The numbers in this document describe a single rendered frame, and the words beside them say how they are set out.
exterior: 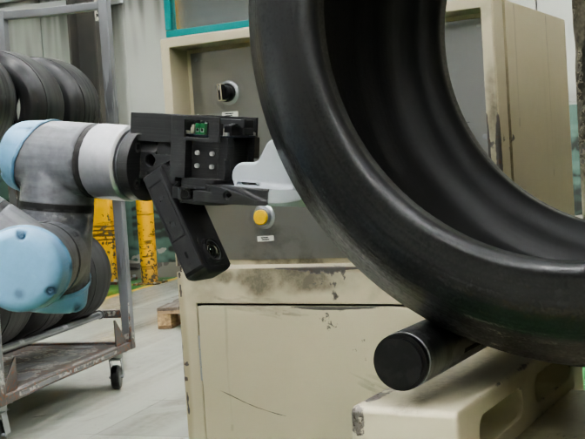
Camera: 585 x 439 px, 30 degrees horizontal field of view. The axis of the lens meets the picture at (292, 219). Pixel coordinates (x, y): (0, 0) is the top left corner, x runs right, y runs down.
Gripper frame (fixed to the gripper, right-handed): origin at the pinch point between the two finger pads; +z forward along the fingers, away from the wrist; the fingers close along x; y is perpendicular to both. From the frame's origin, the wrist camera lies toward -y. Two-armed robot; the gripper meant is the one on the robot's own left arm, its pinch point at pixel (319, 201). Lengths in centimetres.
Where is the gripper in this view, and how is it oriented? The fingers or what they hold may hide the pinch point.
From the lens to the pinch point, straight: 98.1
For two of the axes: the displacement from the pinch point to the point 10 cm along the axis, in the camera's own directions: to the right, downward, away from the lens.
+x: 4.7, -0.8, 8.8
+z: 8.8, 0.9, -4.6
